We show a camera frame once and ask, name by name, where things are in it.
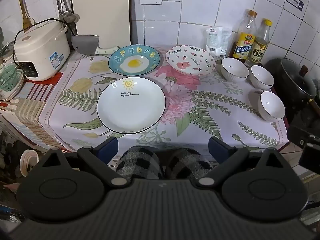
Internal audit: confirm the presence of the hanging metal ladle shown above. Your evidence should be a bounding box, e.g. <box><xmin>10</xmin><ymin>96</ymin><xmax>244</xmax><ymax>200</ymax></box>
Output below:
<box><xmin>55</xmin><ymin>0</ymin><xmax>73</xmax><ymax>21</ymax></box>

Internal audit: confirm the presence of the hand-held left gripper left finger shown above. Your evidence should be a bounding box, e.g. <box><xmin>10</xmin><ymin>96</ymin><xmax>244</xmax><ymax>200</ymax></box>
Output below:
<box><xmin>41</xmin><ymin>137</ymin><xmax>127</xmax><ymax>188</ymax></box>

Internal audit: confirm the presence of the clear vinegar bottle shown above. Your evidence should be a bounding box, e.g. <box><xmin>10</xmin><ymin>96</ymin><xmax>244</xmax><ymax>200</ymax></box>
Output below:
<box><xmin>245</xmin><ymin>19</ymin><xmax>273</xmax><ymax>67</ymax></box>

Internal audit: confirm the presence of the white ribbed bowl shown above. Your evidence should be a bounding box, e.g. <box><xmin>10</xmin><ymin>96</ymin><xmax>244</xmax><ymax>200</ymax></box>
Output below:
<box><xmin>220</xmin><ymin>57</ymin><xmax>250</xmax><ymax>82</ymax></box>
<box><xmin>250</xmin><ymin>65</ymin><xmax>275</xmax><ymax>90</ymax></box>
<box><xmin>260</xmin><ymin>91</ymin><xmax>286</xmax><ymax>120</ymax></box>

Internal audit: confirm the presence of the hanging metal spoon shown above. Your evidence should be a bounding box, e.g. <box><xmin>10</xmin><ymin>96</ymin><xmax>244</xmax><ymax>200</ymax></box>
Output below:
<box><xmin>60</xmin><ymin>0</ymin><xmax>80</xmax><ymax>23</ymax></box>

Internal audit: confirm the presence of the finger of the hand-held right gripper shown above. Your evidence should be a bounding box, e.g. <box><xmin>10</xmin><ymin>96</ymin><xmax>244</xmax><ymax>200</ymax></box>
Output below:
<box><xmin>287</xmin><ymin>127</ymin><xmax>310</xmax><ymax>148</ymax></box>

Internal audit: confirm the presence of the white salt bag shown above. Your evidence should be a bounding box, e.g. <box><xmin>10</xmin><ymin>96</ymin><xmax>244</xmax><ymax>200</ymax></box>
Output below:
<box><xmin>205</xmin><ymin>27</ymin><xmax>232</xmax><ymax>57</ymax></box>

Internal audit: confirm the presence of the cream rice cooker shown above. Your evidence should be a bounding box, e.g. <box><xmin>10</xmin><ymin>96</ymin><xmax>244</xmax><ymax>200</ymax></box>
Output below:
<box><xmin>14</xmin><ymin>18</ymin><xmax>71</xmax><ymax>82</ymax></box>

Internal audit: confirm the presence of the cream cutting board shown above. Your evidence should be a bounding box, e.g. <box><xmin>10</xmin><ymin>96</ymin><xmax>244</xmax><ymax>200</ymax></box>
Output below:
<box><xmin>69</xmin><ymin>0</ymin><xmax>132</xmax><ymax>46</ymax></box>

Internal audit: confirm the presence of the dark wall sticker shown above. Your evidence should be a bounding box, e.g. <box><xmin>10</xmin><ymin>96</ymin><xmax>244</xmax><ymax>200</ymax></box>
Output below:
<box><xmin>287</xmin><ymin>0</ymin><xmax>304</xmax><ymax>12</ymax></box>

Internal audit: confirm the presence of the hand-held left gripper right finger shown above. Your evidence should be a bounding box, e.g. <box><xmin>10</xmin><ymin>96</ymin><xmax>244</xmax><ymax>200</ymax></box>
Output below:
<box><xmin>199</xmin><ymin>137</ymin><xmax>285</xmax><ymax>187</ymax></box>

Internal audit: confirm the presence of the white bunny carrot plate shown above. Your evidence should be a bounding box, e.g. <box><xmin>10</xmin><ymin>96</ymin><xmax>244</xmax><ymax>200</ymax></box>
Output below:
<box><xmin>166</xmin><ymin>44</ymin><xmax>216</xmax><ymax>76</ymax></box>

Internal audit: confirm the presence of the white-handled cleaver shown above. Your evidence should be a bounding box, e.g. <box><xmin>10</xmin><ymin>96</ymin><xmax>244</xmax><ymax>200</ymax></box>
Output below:
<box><xmin>72</xmin><ymin>35</ymin><xmax>120</xmax><ymax>55</ymax></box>

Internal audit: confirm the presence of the plaid fuzzy slipper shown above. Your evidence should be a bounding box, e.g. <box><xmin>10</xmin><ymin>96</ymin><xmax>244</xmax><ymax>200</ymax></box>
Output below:
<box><xmin>165</xmin><ymin>148</ymin><xmax>213</xmax><ymax>179</ymax></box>
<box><xmin>116</xmin><ymin>146</ymin><xmax>165</xmax><ymax>180</ymax></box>

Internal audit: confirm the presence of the glass wok lid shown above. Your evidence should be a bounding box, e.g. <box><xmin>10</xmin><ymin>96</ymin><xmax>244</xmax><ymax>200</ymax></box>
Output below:
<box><xmin>280</xmin><ymin>59</ymin><xmax>318</xmax><ymax>98</ymax></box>

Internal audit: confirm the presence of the yellow label cooking wine bottle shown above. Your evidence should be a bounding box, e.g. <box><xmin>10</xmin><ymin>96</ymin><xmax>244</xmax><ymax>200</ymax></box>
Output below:
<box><xmin>232</xmin><ymin>10</ymin><xmax>257</xmax><ymax>60</ymax></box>

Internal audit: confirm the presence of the green plastic colander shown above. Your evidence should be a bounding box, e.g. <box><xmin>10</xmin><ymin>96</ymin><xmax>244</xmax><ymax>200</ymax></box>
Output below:
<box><xmin>0</xmin><ymin>64</ymin><xmax>24</xmax><ymax>92</ymax></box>

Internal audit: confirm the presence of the black wok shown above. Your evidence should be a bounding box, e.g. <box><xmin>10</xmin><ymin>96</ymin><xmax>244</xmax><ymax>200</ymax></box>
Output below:
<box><xmin>265</xmin><ymin>58</ymin><xmax>320</xmax><ymax>123</ymax></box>

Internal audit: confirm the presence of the wooden spatula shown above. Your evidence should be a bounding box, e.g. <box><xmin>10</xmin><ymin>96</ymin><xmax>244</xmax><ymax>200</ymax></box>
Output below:
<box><xmin>16</xmin><ymin>0</ymin><xmax>35</xmax><ymax>28</ymax></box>

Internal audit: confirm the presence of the floral tablecloth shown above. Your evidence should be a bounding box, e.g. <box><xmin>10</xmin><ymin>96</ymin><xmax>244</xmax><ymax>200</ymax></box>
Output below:
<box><xmin>37</xmin><ymin>44</ymin><xmax>290</xmax><ymax>153</ymax></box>

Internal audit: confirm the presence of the small glass lid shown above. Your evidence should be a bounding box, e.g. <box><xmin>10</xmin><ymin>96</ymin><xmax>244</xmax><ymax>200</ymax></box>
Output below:
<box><xmin>0</xmin><ymin>41</ymin><xmax>17</xmax><ymax>60</ymax></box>

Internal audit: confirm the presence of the black gas stove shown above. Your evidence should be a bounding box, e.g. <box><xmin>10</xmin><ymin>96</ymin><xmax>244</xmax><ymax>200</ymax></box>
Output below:
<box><xmin>285</xmin><ymin>105</ymin><xmax>320</xmax><ymax>135</ymax></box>

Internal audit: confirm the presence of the red striped cloth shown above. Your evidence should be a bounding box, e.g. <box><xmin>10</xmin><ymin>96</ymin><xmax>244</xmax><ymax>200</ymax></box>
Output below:
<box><xmin>0</xmin><ymin>72</ymin><xmax>73</xmax><ymax>153</ymax></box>

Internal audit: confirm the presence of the white sun print plate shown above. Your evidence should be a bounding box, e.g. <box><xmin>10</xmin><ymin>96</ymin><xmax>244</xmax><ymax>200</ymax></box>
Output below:
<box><xmin>97</xmin><ymin>77</ymin><xmax>166</xmax><ymax>134</ymax></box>

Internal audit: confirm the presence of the white dish stack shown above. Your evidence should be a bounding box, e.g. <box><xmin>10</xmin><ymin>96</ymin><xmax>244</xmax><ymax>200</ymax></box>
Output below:
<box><xmin>0</xmin><ymin>79</ymin><xmax>25</xmax><ymax>102</ymax></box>

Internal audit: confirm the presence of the blue fried egg plate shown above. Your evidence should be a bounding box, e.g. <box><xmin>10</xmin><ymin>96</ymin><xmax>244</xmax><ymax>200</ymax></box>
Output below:
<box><xmin>108</xmin><ymin>45</ymin><xmax>161</xmax><ymax>77</ymax></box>

